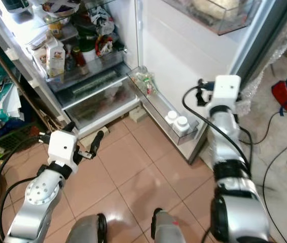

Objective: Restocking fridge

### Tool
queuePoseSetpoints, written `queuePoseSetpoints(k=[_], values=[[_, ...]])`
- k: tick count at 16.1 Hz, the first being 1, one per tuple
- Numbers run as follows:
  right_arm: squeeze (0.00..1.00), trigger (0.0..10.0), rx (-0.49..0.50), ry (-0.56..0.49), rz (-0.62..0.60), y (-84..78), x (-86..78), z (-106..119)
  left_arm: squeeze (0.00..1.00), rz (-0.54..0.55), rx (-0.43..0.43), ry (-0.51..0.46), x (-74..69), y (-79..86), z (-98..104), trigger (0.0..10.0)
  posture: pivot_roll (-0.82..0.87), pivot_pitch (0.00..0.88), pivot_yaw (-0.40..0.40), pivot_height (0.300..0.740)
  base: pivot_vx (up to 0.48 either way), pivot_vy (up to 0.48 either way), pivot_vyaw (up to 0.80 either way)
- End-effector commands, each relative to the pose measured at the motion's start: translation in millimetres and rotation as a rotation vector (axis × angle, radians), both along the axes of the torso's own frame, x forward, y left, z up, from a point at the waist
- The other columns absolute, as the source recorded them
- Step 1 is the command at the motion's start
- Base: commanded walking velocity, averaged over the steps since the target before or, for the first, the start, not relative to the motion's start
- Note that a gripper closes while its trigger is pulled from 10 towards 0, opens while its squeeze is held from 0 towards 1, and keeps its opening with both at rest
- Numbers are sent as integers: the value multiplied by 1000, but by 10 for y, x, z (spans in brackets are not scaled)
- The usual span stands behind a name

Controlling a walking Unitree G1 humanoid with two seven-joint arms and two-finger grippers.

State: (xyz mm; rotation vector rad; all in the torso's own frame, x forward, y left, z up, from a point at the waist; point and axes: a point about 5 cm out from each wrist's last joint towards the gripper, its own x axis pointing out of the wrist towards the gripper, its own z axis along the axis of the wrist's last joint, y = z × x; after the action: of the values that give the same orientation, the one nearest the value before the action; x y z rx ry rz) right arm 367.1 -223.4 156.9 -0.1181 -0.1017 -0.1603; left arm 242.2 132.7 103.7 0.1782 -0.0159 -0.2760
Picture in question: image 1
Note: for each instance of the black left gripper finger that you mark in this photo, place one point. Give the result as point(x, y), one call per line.
point(97, 142)
point(70, 126)

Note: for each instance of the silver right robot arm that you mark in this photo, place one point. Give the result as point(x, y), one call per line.
point(224, 131)

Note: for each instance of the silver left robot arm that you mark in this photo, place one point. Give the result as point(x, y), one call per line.
point(34, 202)

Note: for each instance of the white fridge door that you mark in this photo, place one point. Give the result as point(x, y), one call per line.
point(189, 50)

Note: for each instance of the white open fridge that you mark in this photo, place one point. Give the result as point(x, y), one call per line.
point(126, 30)

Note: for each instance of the small white bottle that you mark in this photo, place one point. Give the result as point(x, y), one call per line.
point(171, 117)
point(181, 125)

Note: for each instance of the clear crisper drawer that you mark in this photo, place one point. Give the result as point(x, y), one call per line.
point(103, 98)

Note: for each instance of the clear long door bin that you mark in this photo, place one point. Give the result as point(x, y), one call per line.
point(156, 106)

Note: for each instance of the dark green crate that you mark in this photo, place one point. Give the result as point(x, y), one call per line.
point(19, 137)

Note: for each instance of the white milk carton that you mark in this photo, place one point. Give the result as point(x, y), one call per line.
point(56, 58)

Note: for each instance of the clear deep door bin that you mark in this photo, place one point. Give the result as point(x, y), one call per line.
point(229, 23)

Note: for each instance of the grey robot left leg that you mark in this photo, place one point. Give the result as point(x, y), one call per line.
point(82, 232)

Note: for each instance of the grey robot leg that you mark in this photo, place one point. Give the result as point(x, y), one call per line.
point(82, 232)
point(169, 232)

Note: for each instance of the red white packet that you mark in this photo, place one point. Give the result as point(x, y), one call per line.
point(105, 45)

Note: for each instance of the yellow jar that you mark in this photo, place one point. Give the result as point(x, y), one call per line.
point(56, 28)

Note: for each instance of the black white packet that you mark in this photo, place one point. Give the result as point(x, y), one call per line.
point(102, 20)

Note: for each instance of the grey robot right leg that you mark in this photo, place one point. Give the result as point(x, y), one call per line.
point(169, 232)

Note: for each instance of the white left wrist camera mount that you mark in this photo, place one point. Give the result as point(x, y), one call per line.
point(62, 147)

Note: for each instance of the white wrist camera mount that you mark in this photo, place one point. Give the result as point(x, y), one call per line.
point(227, 90)
point(62, 147)

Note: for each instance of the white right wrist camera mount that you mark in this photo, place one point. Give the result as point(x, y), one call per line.
point(227, 90)

